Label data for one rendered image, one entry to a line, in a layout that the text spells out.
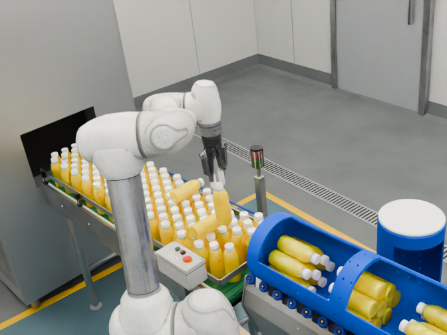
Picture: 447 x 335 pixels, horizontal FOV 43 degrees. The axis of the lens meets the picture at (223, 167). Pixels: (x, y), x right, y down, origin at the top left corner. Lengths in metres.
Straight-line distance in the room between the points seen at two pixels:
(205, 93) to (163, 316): 0.80
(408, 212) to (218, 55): 4.99
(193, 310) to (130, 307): 0.19
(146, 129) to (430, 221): 1.43
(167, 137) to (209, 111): 0.60
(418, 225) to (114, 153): 1.43
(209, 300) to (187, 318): 0.09
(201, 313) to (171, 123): 0.57
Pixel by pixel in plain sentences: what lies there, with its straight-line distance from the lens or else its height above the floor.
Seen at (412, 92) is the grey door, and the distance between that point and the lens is 6.00.
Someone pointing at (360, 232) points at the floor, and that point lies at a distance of 4.23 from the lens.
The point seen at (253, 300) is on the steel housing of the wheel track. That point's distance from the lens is 2.40.
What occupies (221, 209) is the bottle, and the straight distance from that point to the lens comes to 2.30.
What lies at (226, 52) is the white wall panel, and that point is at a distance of 7.33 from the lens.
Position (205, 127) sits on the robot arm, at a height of 1.61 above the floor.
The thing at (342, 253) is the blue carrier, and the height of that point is 1.09.
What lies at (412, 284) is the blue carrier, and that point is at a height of 1.10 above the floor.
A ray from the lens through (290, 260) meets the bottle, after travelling 2.19.
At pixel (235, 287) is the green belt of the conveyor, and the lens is 2.44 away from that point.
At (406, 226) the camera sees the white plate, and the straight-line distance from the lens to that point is 2.52.
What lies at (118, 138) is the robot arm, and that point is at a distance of 1.56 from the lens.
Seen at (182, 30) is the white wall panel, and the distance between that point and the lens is 6.90.
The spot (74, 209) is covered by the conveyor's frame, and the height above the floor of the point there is 0.86.
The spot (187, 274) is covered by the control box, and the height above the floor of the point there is 1.08.
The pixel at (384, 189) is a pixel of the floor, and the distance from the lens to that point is 4.73.
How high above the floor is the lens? 2.49
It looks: 29 degrees down
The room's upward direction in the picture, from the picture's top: 8 degrees counter-clockwise
